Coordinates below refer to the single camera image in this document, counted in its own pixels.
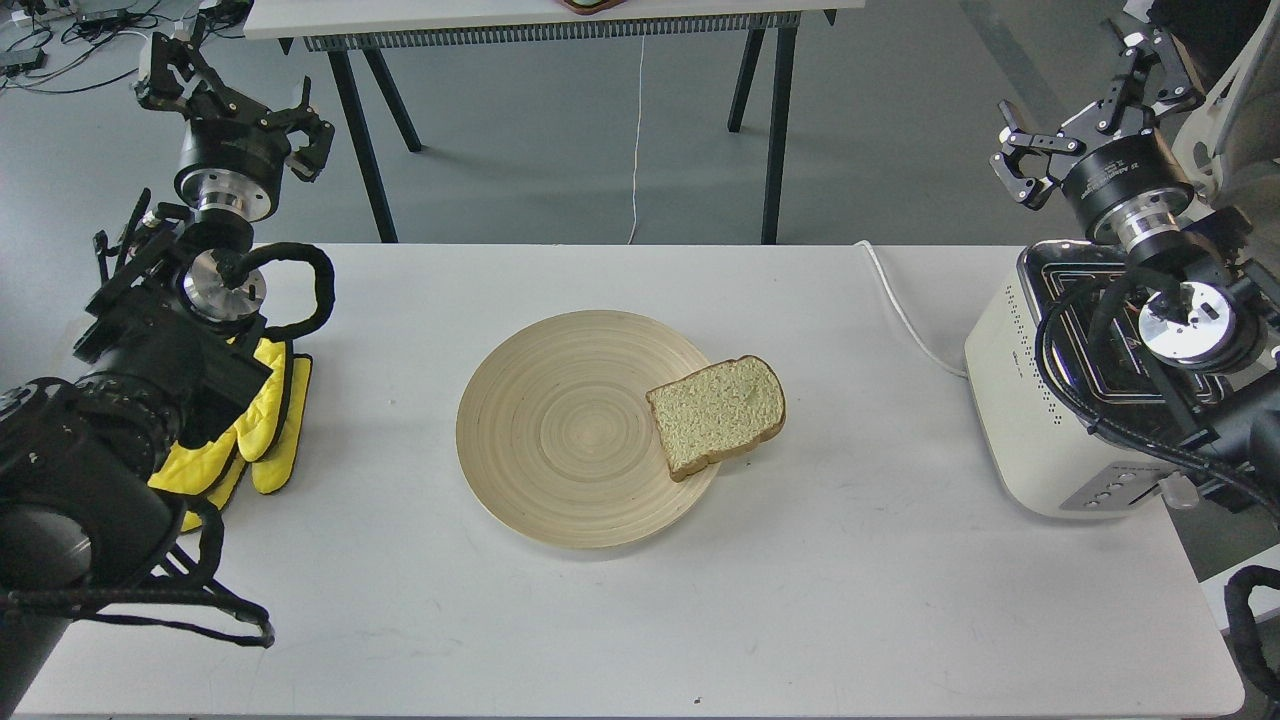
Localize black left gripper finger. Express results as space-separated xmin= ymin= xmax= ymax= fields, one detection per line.
xmin=134 ymin=32 xmax=250 ymax=119
xmin=262 ymin=78 xmax=335 ymax=183

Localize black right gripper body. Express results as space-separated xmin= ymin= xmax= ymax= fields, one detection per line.
xmin=1060 ymin=102 xmax=1193 ymax=243

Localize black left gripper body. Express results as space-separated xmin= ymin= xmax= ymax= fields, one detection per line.
xmin=174 ymin=117 xmax=291 ymax=223

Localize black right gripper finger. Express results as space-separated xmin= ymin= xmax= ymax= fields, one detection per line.
xmin=1094 ymin=26 xmax=1206 ymax=136
xmin=989 ymin=99 xmax=1085 ymax=211

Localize slice of bread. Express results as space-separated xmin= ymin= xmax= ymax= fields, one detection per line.
xmin=645 ymin=355 xmax=786 ymax=483

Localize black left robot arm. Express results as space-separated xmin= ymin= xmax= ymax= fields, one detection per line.
xmin=3 ymin=31 xmax=337 ymax=717

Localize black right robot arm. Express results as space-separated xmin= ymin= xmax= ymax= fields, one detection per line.
xmin=965 ymin=14 xmax=1277 ymax=521

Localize cream white toaster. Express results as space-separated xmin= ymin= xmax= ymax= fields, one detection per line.
xmin=965 ymin=240 xmax=1262 ymax=521

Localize white background table black legs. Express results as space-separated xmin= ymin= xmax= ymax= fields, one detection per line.
xmin=243 ymin=1 xmax=847 ymax=245

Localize yellow oven mitt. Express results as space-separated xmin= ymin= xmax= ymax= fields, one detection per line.
xmin=148 ymin=340 xmax=314 ymax=511

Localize round wooden plate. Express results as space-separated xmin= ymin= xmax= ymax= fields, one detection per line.
xmin=454 ymin=310 xmax=717 ymax=550

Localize black cables on floor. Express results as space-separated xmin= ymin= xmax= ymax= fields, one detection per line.
xmin=0 ymin=0 xmax=251 ymax=96

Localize white toaster power cable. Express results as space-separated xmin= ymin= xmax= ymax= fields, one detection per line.
xmin=854 ymin=240 xmax=969 ymax=379

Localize thin white hanging cable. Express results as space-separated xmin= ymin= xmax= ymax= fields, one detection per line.
xmin=627 ymin=36 xmax=646 ymax=245

